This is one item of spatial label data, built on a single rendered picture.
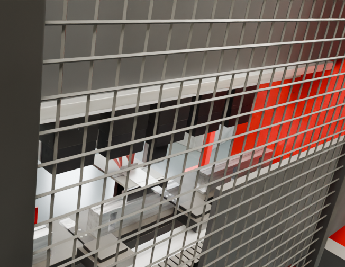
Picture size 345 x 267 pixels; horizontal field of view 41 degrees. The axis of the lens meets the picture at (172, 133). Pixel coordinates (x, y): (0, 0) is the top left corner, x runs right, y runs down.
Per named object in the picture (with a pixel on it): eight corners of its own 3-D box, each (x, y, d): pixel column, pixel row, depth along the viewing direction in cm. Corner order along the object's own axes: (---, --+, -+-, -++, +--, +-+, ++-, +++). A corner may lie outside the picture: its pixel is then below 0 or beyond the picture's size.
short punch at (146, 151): (161, 160, 172) (165, 136, 168) (165, 162, 170) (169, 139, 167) (141, 166, 165) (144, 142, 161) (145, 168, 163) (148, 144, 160)
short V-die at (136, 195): (161, 183, 178) (162, 176, 177) (166, 187, 176) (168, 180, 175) (120, 197, 164) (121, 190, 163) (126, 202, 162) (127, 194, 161)
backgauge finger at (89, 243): (80, 218, 146) (81, 205, 144) (134, 264, 131) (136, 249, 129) (46, 231, 138) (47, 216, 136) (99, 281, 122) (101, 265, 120)
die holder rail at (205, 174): (259, 162, 233) (263, 145, 230) (268, 167, 230) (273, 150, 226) (192, 188, 198) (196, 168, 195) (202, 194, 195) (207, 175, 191)
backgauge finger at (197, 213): (165, 187, 173) (168, 175, 171) (219, 221, 157) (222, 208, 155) (142, 196, 165) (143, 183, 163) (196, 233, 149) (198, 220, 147)
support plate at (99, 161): (120, 150, 194) (120, 148, 194) (163, 178, 178) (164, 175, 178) (84, 160, 182) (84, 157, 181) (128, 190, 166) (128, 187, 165)
